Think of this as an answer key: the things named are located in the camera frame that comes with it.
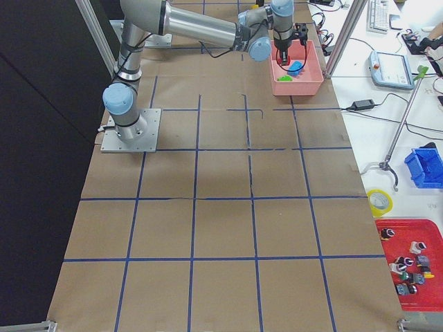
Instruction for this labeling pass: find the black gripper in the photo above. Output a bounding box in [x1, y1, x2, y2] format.
[274, 37, 292, 66]

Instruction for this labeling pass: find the red toy block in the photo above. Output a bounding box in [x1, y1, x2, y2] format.
[280, 58, 291, 66]

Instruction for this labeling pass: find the blue toy block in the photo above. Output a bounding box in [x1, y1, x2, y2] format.
[287, 61, 305, 77]

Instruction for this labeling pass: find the green toy block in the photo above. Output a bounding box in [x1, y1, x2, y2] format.
[277, 75, 293, 82]

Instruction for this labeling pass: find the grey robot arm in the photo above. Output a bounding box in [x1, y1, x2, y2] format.
[102, 1, 295, 144]

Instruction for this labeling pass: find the pink plastic box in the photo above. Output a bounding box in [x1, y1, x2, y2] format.
[269, 40, 323, 96]

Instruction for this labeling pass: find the black laptop charger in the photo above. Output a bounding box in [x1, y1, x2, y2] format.
[350, 99, 376, 111]

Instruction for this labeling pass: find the white keyboard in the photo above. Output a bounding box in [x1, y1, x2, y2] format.
[366, 0, 389, 34]

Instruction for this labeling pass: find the blue teach pendant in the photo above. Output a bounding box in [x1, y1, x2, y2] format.
[368, 50, 415, 90]

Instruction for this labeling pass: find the person in background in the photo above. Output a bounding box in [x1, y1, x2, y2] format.
[415, 22, 442, 76]

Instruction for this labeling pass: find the metal reacher grabber tool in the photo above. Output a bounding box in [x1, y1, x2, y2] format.
[359, 64, 430, 193]

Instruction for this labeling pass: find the blue storage bin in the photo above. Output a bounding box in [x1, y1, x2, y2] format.
[404, 142, 442, 189]

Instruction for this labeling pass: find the yellow tape roll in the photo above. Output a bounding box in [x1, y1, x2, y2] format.
[367, 189, 393, 218]

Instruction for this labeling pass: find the black white push button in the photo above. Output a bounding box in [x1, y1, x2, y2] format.
[380, 228, 395, 241]

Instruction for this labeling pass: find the red plastic tray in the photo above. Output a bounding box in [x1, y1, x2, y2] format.
[376, 219, 442, 312]

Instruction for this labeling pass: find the black pink push button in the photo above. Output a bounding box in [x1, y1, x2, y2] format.
[389, 256, 414, 275]

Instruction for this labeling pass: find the green push button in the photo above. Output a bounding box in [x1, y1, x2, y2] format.
[400, 272, 425, 285]

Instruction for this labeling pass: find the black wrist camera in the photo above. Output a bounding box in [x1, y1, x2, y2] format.
[292, 23, 309, 44]

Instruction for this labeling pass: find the aluminium frame post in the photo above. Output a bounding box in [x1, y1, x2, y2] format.
[323, 0, 368, 79]

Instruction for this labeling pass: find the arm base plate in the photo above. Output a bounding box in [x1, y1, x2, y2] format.
[100, 109, 161, 153]
[144, 34, 172, 48]

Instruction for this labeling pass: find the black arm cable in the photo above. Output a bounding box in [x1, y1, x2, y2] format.
[116, 20, 309, 80]

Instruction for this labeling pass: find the white push button switch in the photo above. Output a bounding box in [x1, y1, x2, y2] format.
[409, 241, 427, 255]

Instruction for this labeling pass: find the grey yellow switch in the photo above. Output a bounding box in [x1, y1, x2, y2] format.
[416, 255, 435, 279]

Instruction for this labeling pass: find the blue black switch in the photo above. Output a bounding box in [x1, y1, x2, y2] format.
[395, 283, 417, 296]

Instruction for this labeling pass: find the aluminium corner bracket right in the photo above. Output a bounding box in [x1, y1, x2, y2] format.
[396, 318, 443, 332]

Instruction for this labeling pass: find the aluminium corner bracket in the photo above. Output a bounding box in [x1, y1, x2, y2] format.
[396, 318, 443, 332]
[0, 321, 57, 332]

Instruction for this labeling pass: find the aluminium corner bracket left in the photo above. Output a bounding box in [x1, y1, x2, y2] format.
[0, 321, 57, 332]

